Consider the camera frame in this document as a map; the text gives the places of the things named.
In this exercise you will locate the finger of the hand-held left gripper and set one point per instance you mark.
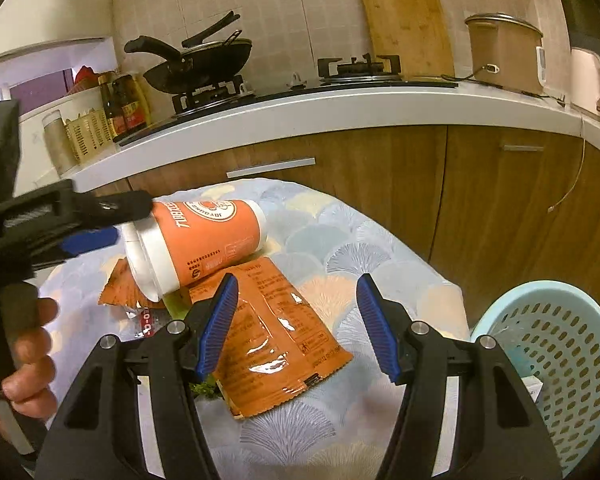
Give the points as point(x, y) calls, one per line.
point(91, 241)
point(120, 207)

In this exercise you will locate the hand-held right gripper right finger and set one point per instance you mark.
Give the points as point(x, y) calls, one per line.
point(376, 324)

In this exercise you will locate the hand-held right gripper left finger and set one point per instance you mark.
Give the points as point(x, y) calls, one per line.
point(220, 321)

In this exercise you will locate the green vegetable stalk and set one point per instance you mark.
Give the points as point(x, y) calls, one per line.
point(177, 305)

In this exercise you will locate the orange paper cup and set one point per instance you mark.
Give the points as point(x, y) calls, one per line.
point(205, 245)

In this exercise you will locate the light blue perforated basket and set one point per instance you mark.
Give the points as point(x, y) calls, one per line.
point(570, 340)

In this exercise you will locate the person's left hand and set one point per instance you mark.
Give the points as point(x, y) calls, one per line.
point(30, 352)

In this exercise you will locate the small orange snack packet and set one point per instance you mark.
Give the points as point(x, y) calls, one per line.
point(122, 285)

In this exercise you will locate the large orange snack packet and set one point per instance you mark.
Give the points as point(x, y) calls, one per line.
point(280, 330)

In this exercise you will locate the pale cylindrical jar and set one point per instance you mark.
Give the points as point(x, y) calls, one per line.
point(57, 140)

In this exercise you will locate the yellow perforated utensil holder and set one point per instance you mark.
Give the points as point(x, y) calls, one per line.
point(87, 135)

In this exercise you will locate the table with fan-print cloth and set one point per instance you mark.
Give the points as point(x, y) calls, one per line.
point(330, 240)

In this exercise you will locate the dark sauce bottle red label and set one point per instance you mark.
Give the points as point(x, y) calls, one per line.
point(130, 105)

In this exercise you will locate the slim dark sauce bottle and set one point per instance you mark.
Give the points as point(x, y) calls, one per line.
point(107, 105)

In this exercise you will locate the yellow oil bottle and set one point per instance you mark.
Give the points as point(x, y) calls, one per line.
point(144, 100)

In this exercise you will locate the red cloth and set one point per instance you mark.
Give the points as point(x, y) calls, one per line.
point(86, 76)

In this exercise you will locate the black wok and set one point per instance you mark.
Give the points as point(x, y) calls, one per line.
point(200, 72)

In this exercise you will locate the small white carton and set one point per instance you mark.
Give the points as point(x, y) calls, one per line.
point(534, 389)

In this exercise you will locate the black frying pan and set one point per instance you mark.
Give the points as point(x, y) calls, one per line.
point(210, 30)

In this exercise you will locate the black glass gas cooktop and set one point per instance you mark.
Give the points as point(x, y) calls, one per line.
point(290, 97)

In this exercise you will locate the beige rice cooker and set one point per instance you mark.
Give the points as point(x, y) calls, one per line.
point(500, 55)

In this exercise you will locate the wooden cutting board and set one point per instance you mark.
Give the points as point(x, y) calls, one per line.
point(405, 25)

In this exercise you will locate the white electric kettle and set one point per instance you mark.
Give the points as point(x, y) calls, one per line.
point(587, 80)

